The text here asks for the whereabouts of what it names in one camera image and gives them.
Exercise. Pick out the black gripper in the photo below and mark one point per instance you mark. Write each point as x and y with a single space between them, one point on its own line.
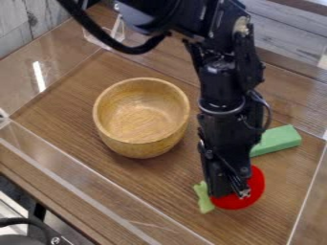
227 137

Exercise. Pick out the red plush fruit green stem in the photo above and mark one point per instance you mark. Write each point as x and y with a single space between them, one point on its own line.
231 202

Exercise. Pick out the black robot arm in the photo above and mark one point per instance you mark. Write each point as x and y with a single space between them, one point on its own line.
218 36

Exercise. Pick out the green rectangular block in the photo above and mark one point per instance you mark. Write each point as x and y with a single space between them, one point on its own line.
277 139

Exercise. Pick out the wooden bowl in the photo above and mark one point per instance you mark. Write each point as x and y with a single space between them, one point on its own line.
142 116

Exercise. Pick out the clear acrylic tray wall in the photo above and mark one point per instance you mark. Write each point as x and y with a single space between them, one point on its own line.
100 209

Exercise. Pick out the black table leg bracket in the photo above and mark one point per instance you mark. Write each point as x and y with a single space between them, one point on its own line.
40 231

